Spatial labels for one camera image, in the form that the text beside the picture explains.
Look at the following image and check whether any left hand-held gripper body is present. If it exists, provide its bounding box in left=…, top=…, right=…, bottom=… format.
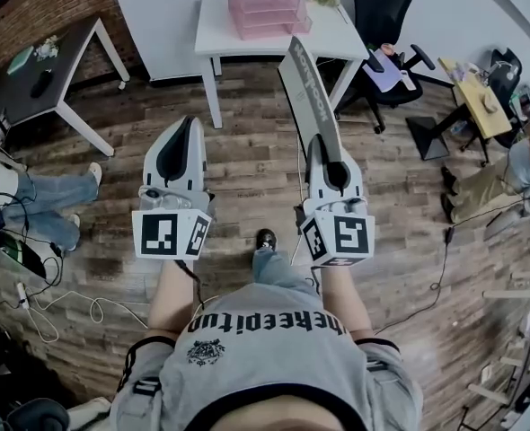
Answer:
left=131, top=181, right=215, bottom=260

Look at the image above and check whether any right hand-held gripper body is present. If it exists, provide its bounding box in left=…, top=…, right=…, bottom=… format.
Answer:
left=297, top=185, right=376, bottom=268

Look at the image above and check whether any grey notebook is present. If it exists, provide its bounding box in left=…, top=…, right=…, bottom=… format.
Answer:
left=277, top=35, right=343, bottom=166

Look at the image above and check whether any pink mesh desk organizer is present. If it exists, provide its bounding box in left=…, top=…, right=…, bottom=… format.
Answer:
left=226, top=0, right=314, bottom=41

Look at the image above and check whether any person's right forearm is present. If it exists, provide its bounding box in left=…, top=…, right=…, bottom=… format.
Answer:
left=311, top=265, right=375, bottom=337

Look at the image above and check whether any person's left forearm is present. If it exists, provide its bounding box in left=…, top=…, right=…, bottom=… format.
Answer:
left=146, top=258, right=204, bottom=337

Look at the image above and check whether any white desk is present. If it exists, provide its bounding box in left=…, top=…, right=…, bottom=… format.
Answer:
left=194, top=0, right=371, bottom=130

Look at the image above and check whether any person's leg in jeans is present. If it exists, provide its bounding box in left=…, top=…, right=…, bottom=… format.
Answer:
left=251, top=246, right=321, bottom=296

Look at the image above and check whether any person's black shoe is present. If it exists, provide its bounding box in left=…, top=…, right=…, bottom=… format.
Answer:
left=255, top=227, right=278, bottom=251

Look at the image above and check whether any black floor stand base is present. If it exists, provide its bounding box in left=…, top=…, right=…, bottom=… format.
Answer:
left=404, top=115, right=451, bottom=162

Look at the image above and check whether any purple folder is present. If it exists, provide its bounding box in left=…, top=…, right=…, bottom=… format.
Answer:
left=362, top=47, right=406, bottom=94

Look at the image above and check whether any dark table with white legs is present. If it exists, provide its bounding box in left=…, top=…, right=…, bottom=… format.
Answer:
left=0, top=14, right=132, bottom=158

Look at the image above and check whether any person's grey t-shirt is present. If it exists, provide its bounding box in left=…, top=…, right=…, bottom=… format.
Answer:
left=109, top=279, right=424, bottom=431

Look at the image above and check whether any white power strip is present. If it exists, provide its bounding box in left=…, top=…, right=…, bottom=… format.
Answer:
left=14, top=281, right=31, bottom=310

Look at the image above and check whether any yellow wooden table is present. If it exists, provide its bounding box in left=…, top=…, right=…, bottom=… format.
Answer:
left=437, top=56, right=514, bottom=166

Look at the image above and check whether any small flower pot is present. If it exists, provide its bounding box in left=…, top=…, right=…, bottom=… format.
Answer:
left=34, top=34, right=61, bottom=63

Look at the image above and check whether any green book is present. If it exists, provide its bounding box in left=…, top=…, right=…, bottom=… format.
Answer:
left=5, top=45, right=35, bottom=76

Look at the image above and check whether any black office chair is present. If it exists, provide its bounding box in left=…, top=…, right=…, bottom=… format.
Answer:
left=335, top=0, right=437, bottom=136

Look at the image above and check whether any black mesh chair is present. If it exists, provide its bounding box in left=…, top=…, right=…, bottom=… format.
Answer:
left=488, top=48, right=524, bottom=148

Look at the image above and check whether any wooden rack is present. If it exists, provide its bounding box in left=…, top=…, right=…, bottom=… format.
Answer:
left=465, top=265, right=530, bottom=424

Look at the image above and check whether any black chair armrest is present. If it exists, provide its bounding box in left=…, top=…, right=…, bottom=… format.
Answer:
left=4, top=397, right=71, bottom=431

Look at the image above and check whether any white floor cable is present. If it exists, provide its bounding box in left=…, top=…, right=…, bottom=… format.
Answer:
left=20, top=285, right=150, bottom=345

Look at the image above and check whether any black floor cable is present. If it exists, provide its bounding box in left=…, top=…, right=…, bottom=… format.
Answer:
left=374, top=195, right=530, bottom=337

